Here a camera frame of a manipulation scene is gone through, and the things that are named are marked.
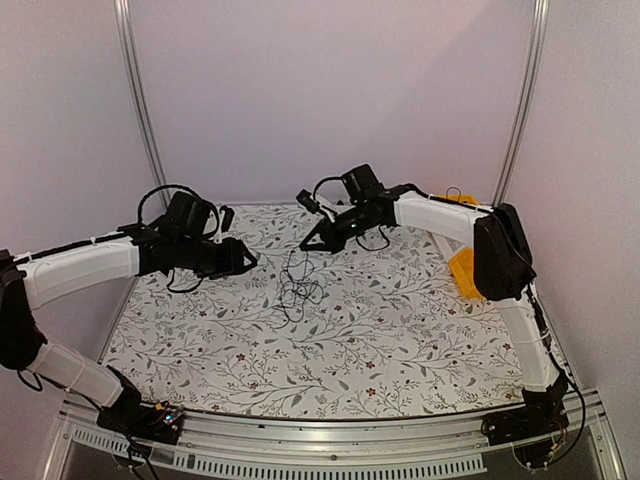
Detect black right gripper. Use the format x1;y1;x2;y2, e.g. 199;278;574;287
300;202;373;254

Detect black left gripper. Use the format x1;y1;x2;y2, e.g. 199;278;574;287
177;236;258;281

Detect thin black cables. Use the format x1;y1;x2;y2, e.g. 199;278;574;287
277;249;324;331

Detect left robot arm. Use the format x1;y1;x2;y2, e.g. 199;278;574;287
1;184;257;434

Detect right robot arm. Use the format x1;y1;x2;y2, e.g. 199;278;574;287
296;164;568;436

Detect floral patterned table mat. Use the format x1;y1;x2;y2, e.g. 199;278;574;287
103;205;523;419

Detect white translucent plastic bin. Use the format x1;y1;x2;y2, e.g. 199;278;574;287
432;233;464;259

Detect near yellow plastic bin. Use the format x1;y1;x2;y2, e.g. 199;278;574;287
448;247;484;299

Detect yellow plastic bin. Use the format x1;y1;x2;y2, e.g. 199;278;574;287
448;247;484;299
438;192;479;206

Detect far yellow plastic bin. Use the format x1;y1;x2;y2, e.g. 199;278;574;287
438;192;479;206

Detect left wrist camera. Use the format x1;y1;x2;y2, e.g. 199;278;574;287
215;205;235;243

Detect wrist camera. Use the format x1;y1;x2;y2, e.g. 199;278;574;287
296;189;338;223
215;205;235;243

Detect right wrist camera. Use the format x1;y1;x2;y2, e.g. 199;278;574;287
296;189;338;223

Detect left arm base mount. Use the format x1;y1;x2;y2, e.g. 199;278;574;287
97;366;184;445

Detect front aluminium rail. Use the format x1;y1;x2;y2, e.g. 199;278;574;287
43;390;627;479

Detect left aluminium frame post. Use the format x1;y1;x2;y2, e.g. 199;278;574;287
113;0;167;187

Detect aluminium frame post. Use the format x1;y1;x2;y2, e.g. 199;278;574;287
492;0;550;206
113;0;167;187

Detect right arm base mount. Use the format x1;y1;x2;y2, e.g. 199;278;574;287
480;390;569;470

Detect right aluminium frame post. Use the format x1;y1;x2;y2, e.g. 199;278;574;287
492;0;550;206

